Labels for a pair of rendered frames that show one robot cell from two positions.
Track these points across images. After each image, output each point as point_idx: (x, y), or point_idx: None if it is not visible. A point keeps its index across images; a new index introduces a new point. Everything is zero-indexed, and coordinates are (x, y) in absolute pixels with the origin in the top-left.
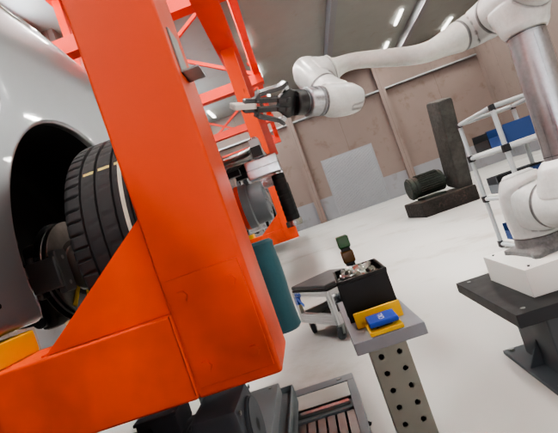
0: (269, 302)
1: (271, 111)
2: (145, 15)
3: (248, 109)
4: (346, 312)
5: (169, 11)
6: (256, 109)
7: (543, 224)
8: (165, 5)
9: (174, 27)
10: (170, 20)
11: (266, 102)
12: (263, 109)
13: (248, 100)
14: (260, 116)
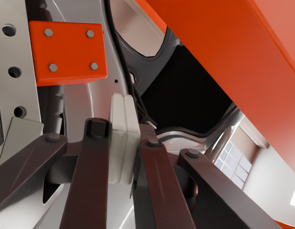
0: None
1: (73, 195)
2: None
3: (111, 113)
4: None
5: (289, 52)
6: (107, 131)
7: None
8: None
9: (278, 17)
10: (285, 18)
11: (148, 171)
12: (99, 157)
13: (152, 133)
14: (56, 139)
